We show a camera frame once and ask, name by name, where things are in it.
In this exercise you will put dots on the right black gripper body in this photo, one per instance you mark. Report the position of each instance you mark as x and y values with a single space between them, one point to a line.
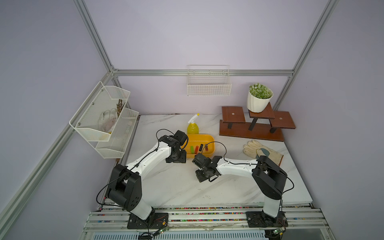
202 174

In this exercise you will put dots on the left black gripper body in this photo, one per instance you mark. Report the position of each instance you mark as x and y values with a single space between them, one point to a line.
180 157

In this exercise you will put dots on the yellow plastic storage box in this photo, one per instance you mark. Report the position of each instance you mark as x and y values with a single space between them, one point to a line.
200 143

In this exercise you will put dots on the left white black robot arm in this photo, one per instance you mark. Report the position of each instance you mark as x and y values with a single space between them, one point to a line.
125 186

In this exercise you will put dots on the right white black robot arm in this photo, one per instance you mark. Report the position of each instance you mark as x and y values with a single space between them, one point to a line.
272 180

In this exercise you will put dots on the yellow green spray bottle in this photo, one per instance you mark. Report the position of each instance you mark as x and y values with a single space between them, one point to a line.
193 128

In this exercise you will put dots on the beige work glove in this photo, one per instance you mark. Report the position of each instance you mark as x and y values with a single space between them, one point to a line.
255 150

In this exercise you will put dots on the brown wooden tiered stand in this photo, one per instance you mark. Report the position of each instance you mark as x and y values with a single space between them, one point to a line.
266 125

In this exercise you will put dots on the clear plastic bag in shelf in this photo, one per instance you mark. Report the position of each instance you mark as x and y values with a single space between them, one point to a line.
107 120

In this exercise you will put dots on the white mesh two-tier shelf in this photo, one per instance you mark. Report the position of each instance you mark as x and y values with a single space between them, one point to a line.
85 121

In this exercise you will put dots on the white pot green plant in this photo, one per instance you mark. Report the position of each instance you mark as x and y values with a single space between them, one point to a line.
258 97

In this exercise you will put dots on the aluminium rail base frame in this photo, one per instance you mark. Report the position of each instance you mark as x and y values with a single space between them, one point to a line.
303 222

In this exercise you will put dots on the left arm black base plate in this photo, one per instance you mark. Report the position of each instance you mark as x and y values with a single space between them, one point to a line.
154 221

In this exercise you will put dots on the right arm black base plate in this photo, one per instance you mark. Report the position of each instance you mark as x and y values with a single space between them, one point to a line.
262 220

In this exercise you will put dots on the white wire wall basket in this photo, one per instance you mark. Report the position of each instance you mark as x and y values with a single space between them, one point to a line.
209 80

